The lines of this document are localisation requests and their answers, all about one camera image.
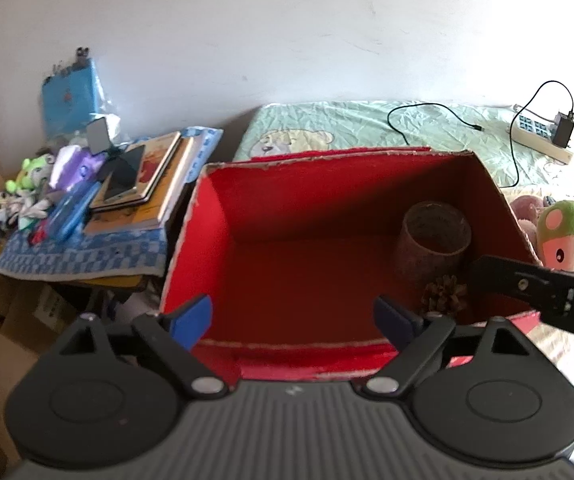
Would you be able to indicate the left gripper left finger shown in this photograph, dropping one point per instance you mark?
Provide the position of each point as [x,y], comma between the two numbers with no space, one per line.
[188,323]

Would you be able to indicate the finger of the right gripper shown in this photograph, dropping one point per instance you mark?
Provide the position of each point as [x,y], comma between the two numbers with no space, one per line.
[518,280]

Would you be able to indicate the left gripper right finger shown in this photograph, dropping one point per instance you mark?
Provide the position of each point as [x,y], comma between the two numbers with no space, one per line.
[397,324]

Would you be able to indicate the brown pine cone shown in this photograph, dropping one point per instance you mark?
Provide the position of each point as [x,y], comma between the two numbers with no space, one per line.
[446,295]

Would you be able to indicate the green mushroom plush toy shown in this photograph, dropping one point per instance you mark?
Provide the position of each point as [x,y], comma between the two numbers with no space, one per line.
[555,236]

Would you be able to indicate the pink plush toy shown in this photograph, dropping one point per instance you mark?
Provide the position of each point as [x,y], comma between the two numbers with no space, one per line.
[527,210]

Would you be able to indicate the brown tape roll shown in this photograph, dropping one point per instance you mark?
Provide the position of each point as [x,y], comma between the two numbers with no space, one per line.
[433,239]

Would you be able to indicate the red cardboard box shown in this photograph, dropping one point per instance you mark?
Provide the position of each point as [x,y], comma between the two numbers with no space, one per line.
[293,251]

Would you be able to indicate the blue checkered cloth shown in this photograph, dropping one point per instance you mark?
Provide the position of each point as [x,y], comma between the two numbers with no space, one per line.
[127,243]

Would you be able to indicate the white power strip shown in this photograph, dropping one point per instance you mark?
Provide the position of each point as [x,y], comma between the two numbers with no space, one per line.
[535,133]

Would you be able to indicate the black smartphone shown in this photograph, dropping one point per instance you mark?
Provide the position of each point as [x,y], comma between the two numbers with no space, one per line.
[124,176]

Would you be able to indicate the blue pencil case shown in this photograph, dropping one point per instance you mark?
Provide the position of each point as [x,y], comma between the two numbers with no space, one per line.
[71,210]

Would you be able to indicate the stack of books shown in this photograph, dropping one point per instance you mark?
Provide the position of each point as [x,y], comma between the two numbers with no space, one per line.
[160,177]

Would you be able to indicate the black power adapter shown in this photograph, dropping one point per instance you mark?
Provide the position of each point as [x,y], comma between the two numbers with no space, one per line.
[563,128]

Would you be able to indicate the light green bed sheet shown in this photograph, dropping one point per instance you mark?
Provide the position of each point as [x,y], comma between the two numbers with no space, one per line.
[282,129]

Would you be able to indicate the purple toy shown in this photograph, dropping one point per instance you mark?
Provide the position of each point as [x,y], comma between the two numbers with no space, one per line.
[74,164]

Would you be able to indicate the small mirror stand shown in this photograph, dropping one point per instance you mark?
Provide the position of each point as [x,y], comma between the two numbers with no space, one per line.
[98,136]

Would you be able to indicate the green frog plush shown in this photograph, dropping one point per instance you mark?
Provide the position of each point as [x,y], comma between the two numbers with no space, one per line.
[33,174]

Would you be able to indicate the blue plastic bag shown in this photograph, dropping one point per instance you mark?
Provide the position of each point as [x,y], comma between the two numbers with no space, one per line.
[72,98]

